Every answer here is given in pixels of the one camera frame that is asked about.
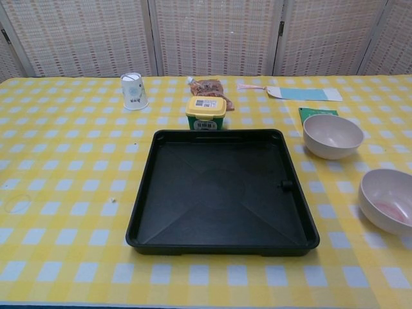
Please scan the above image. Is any plain beige bowl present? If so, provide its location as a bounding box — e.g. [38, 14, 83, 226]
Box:
[303, 115, 365, 160]

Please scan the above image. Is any beige bowl with pink stain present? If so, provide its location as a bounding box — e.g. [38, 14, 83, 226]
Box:
[358, 168, 412, 235]

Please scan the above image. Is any black square plastic tray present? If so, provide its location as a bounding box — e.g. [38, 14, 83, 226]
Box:
[125, 128, 321, 258]

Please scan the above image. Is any green tub with yellow lid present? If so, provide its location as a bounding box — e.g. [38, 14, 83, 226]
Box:
[185, 95, 227, 131]

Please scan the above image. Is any brown sauce pouch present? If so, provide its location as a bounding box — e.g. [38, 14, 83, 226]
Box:
[187, 76, 236, 111]

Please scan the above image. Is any clear glass cup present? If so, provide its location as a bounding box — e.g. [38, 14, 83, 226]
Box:
[120, 72, 150, 111]

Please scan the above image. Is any green printed card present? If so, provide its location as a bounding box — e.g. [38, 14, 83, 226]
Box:
[298, 108, 339, 130]

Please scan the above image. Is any blue white bookmark with tassel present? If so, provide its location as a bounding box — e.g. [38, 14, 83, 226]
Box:
[237, 83, 344, 102]

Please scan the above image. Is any woven bamboo folding screen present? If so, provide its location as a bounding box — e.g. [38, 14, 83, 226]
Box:
[0, 0, 412, 78]

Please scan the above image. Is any yellow white checkered tablecloth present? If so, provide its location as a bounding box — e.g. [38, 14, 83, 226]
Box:
[272, 75, 412, 309]
[0, 76, 364, 309]

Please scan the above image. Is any thin rubber band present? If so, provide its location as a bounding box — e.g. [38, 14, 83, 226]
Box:
[5, 194, 32, 214]

